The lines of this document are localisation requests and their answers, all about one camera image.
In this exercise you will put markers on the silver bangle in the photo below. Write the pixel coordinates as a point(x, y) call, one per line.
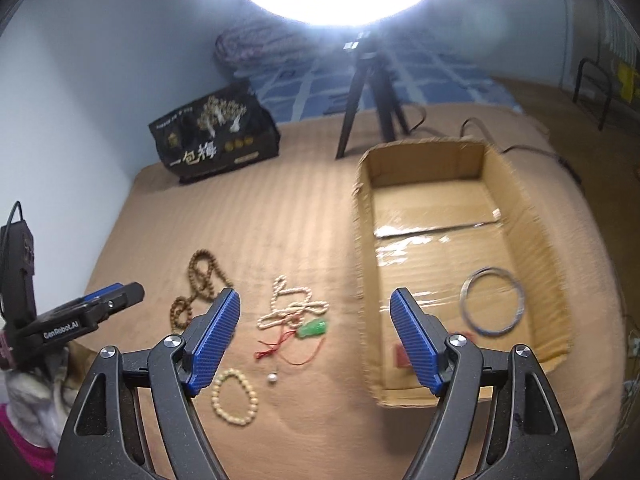
point(467, 285)

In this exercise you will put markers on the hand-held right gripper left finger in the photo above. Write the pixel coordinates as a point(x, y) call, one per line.
point(215, 340)

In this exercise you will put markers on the black tripod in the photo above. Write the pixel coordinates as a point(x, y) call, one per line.
point(372, 80)

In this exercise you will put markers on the rolled floral quilt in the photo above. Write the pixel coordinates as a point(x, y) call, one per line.
point(255, 45)

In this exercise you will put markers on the cardboard box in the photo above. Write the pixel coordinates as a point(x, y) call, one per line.
point(435, 210)

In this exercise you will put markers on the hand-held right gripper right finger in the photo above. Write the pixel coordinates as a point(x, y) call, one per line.
point(415, 345)

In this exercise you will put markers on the pink cloth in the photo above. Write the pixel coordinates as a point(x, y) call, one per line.
point(20, 450)

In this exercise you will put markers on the grey white cloth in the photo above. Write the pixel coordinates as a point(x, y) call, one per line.
point(35, 395)

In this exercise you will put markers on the blue checkered sheet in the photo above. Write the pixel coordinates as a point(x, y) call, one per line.
point(440, 75)

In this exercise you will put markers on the black shoe rack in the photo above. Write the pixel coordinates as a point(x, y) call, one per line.
point(595, 67)

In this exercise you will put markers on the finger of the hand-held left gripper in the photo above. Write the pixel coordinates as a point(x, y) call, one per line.
point(107, 291)
point(127, 296)

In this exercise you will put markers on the yellow box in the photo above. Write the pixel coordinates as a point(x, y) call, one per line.
point(627, 80)

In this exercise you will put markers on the black printed snack bag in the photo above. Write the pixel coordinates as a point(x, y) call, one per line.
point(215, 135)

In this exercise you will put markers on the small silver bead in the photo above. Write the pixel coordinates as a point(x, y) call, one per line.
point(272, 379)

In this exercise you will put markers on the striped towel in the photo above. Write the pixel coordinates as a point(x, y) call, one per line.
point(617, 35)

